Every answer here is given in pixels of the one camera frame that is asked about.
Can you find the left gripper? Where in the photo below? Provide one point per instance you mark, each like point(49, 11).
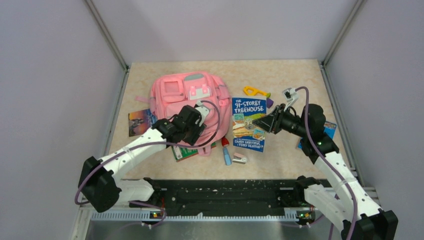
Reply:
point(197, 131)

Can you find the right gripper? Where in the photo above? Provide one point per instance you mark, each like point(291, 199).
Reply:
point(266, 123)

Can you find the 91-Storey Treehouse book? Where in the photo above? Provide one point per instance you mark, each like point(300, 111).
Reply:
point(246, 135)

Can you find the pink student backpack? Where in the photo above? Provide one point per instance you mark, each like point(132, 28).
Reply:
point(170, 93)

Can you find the Jane Eyre book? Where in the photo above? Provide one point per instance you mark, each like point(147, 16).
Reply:
point(140, 121)

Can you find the blue back-cover book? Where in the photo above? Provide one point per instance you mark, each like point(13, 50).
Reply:
point(329, 128)

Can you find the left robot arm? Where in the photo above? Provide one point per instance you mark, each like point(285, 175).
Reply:
point(101, 179)

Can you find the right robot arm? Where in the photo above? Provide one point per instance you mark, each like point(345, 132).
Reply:
point(349, 208)

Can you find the purple toy cube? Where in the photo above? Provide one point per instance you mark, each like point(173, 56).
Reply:
point(269, 102)

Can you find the green picture book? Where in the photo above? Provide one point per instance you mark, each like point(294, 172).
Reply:
point(181, 153)

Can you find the yellow toy triangle block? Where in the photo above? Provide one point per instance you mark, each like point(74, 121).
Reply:
point(254, 92)

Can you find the red black stamp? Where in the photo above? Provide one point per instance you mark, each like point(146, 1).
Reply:
point(224, 142)

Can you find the white pink eraser case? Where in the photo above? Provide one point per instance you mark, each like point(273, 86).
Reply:
point(239, 158)

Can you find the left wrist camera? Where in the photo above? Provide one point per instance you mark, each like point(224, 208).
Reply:
point(203, 110)

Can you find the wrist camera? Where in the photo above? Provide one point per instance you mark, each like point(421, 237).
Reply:
point(291, 96)
point(203, 110)

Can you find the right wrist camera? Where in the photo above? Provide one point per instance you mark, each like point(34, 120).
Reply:
point(291, 96)

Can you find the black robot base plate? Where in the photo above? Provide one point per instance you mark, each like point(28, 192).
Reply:
point(227, 197)

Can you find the aluminium frame rail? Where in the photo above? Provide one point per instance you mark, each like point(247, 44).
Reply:
point(107, 36)

